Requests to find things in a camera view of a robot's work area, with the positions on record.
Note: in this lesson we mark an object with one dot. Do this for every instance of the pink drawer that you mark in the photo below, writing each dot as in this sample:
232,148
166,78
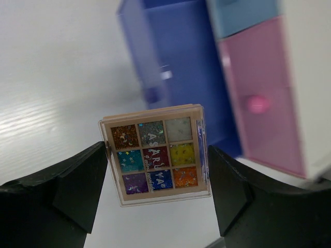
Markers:
259,86

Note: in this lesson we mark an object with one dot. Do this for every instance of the colourful square eyeshadow palette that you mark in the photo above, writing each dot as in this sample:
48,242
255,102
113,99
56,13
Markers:
158,155

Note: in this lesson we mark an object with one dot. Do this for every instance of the blue drawer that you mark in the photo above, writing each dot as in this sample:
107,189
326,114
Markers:
230,17

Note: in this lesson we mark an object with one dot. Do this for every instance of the white drawer cabinet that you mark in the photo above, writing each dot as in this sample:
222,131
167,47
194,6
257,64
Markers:
307,34

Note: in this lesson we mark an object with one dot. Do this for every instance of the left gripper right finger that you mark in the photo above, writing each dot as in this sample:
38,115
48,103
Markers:
254,210

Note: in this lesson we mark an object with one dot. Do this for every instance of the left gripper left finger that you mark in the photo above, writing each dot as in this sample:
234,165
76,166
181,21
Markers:
56,206

